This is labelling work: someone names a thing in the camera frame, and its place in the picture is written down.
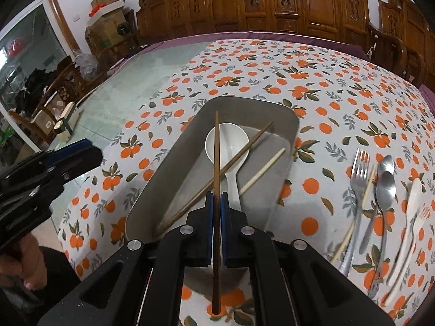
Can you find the wooden chair at left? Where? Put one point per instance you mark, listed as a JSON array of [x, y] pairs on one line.
[[44, 97]]

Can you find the carved wooden sofa bench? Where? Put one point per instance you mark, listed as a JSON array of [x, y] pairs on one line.
[[339, 20]]

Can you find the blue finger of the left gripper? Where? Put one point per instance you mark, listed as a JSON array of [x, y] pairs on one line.
[[73, 160]]

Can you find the stacked cardboard boxes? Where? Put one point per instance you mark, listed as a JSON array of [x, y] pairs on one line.
[[110, 22]]

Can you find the large metal spoon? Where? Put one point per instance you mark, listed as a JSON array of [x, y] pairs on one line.
[[386, 194]]

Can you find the carved wooden armchair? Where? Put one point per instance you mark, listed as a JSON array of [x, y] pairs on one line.
[[403, 19]]

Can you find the large white plastic spoon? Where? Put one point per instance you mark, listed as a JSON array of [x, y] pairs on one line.
[[232, 140]]

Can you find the white plastic fork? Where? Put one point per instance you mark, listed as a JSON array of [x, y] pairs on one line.
[[416, 224]]

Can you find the purple armchair cushion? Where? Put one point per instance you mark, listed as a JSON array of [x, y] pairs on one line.
[[429, 97]]

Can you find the small metal spoon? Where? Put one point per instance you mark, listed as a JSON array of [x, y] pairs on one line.
[[385, 165]]

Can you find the person's left hand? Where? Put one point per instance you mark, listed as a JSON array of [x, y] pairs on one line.
[[30, 267]]

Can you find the small white plastic spoon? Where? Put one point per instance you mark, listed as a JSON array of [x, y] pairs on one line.
[[411, 209]]

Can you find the metal rectangular tray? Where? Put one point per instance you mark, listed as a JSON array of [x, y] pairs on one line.
[[186, 168]]

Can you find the metal fork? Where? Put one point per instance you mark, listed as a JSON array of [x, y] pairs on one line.
[[358, 183]]

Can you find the dark brown chopstick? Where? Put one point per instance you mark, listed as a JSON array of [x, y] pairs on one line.
[[216, 225], [166, 223]]

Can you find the purple sofa cushion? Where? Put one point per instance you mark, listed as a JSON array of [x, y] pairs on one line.
[[350, 49]]

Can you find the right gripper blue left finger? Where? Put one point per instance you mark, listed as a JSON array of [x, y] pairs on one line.
[[140, 284]]

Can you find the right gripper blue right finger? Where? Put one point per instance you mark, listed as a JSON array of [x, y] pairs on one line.
[[292, 284]]

